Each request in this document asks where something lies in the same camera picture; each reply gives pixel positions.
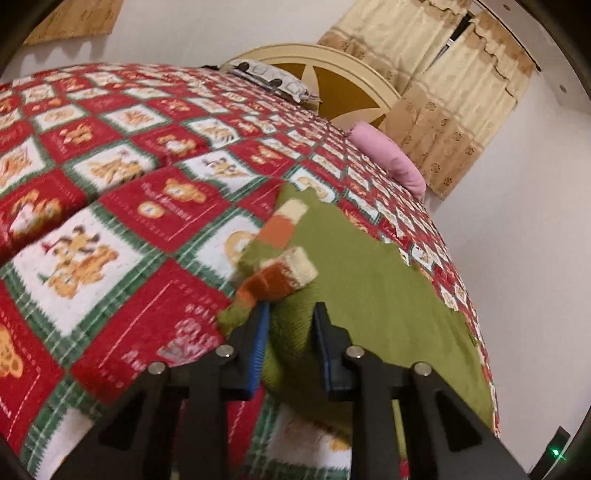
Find cream wooden bed headboard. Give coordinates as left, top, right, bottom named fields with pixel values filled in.
left=224, top=44, right=403, bottom=134

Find pink pillow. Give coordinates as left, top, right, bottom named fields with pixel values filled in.
left=347, top=122, right=428, bottom=200

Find green orange cream striped sweater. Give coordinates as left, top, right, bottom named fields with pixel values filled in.
left=217, top=185, right=500, bottom=441

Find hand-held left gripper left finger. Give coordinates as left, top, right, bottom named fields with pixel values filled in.
left=55, top=302, right=271, bottom=480

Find red patchwork printed blanket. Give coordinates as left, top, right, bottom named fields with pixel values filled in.
left=0, top=64, right=503, bottom=480

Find white patterned pillow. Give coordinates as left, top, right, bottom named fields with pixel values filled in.
left=218, top=58, right=320, bottom=105

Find beige floral curtain panel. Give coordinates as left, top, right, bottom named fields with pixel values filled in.
left=22, top=0, right=124, bottom=46
left=318, top=0, right=474, bottom=95
left=374, top=8, right=540, bottom=200

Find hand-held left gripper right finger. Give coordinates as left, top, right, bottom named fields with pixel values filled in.
left=312, top=301, right=532, bottom=480

